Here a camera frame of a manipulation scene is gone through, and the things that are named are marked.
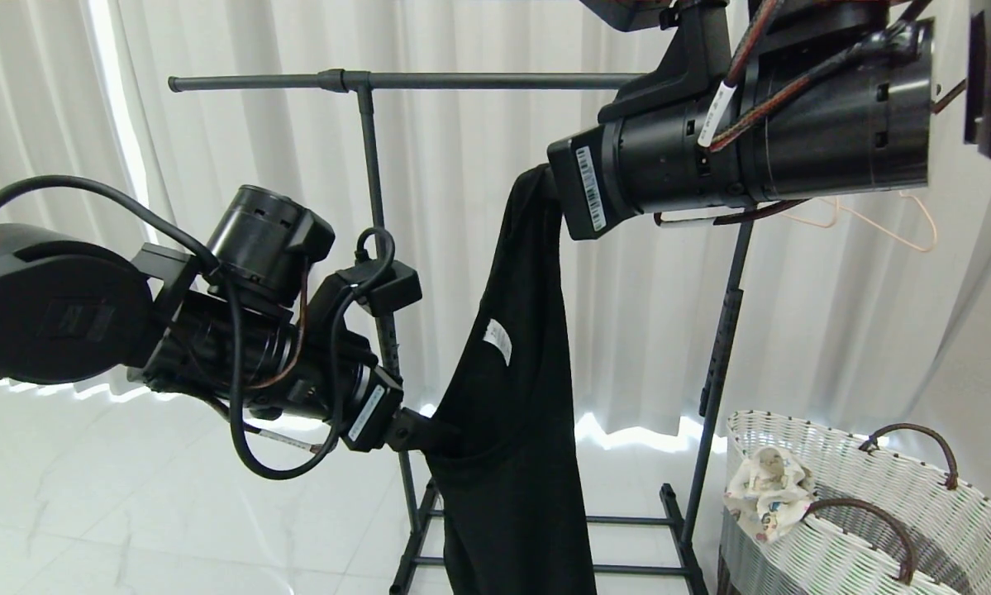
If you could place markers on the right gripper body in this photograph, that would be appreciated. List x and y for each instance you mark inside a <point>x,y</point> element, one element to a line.
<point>669,165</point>

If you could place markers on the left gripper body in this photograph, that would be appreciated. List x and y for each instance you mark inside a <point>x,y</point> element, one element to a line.
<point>371,413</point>

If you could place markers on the black garment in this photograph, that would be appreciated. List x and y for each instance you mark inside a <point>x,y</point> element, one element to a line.
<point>512,413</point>

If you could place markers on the black clothes rack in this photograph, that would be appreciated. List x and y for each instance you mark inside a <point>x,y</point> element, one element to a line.
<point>462,81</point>

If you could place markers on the pink clothes hanger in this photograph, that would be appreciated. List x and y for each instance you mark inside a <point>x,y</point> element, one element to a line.
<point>931,238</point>

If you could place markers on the white laundry basket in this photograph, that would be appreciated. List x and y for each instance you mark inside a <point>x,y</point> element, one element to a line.
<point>958,512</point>

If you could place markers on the white curtain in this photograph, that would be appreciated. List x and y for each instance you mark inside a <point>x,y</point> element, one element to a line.
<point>214,207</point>

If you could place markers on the cream printed garment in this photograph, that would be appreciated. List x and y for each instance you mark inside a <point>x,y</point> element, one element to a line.
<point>764,496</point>

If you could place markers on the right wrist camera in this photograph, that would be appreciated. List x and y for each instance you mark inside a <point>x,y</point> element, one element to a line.
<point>693,58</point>

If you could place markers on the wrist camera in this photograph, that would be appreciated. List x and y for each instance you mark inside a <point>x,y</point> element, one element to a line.
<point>693,58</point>
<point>388,289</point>

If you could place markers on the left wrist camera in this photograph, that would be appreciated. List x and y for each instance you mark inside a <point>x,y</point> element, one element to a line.
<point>388,289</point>

